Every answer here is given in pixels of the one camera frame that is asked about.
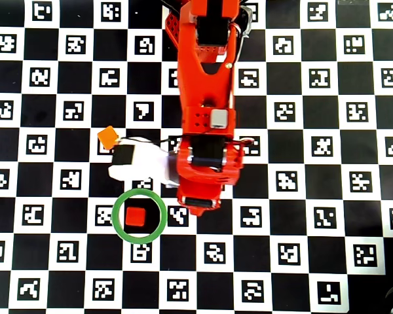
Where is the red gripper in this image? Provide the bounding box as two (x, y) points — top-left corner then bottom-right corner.
(176, 162), (242, 218)

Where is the red cube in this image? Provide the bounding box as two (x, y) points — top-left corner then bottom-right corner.
(124, 206), (147, 228)

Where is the orange cube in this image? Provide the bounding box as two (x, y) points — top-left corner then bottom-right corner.
(97, 125), (121, 151)

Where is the small grey box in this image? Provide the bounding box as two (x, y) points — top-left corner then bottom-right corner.
(210, 109), (229, 128)

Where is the checkerboard marker mat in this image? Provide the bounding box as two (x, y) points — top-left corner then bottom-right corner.
(0, 0), (393, 311)

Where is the green ring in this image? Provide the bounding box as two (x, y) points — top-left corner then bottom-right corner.
(111, 188), (168, 245)

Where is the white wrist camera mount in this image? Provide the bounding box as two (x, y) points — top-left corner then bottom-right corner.
(107, 136), (181, 190)

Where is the thin black camera cable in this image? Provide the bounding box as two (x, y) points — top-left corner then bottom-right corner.
(136, 137), (184, 147)

